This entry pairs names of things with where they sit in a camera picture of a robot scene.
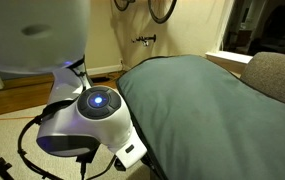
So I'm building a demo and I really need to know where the green zip bag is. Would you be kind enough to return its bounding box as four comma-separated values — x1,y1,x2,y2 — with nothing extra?
117,55,285,180

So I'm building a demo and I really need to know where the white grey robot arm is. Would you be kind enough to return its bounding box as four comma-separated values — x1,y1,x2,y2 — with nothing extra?
0,0,146,160

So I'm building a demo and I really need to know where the grey fabric sofa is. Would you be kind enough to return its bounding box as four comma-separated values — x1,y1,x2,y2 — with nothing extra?
240,52,285,103

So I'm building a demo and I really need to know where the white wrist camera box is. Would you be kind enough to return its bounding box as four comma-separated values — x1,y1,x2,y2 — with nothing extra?
114,134,147,168

